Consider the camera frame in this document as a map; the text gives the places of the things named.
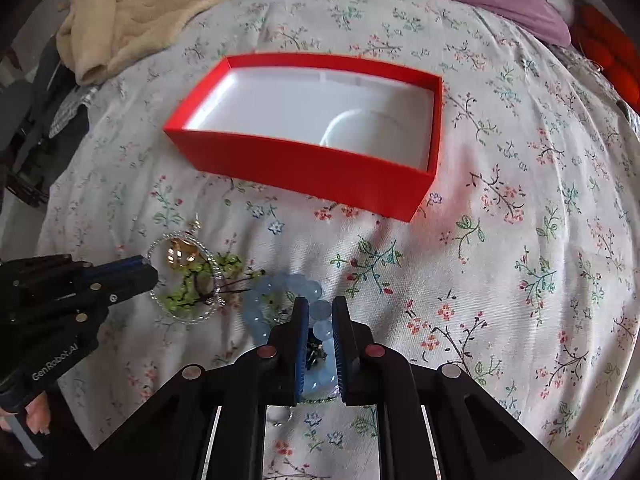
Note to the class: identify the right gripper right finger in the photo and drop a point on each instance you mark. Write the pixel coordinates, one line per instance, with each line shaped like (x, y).
(341, 336)

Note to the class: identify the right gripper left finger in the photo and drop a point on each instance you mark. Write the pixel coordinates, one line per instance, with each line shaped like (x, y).
(301, 323)

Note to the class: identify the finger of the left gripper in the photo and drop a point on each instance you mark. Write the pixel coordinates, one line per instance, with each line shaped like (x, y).
(118, 281)

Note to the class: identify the black flower hair clip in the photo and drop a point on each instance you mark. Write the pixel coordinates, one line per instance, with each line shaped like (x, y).
(315, 355)

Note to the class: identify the red jewelry box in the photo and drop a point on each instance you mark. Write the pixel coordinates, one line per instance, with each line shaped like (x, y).
(359, 132)

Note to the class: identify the left hand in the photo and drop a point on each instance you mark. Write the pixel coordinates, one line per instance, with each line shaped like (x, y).
(38, 416)

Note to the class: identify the floral white bedsheet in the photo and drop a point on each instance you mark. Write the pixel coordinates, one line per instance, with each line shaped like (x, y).
(522, 264)

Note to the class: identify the beige fleece blanket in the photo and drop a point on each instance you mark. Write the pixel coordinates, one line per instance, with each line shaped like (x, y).
(100, 38)

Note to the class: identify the red orange knitted cushion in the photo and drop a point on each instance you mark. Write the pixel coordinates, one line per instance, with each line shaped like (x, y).
(607, 46)

